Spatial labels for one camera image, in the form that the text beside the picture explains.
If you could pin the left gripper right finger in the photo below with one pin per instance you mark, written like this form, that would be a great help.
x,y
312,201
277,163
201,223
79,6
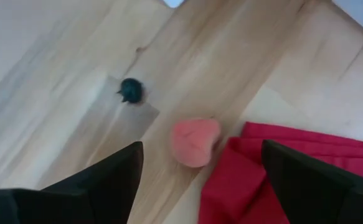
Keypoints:
x,y
318,193

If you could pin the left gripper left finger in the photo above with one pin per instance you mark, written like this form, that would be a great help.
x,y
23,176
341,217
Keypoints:
x,y
75,199

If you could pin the pink toy peach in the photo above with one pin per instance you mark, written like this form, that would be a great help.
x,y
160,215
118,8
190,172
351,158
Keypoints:
x,y
195,141

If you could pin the white perforated plastic basket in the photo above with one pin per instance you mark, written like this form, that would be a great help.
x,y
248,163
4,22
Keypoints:
x,y
361,12

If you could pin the red cloth napkin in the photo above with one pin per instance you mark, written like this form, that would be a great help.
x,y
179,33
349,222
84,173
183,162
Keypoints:
x,y
237,186

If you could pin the dark toy blueberry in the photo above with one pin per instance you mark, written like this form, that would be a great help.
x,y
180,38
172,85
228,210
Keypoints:
x,y
132,91

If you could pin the small blank white tag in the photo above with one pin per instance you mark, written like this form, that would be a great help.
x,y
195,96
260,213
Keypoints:
x,y
173,2

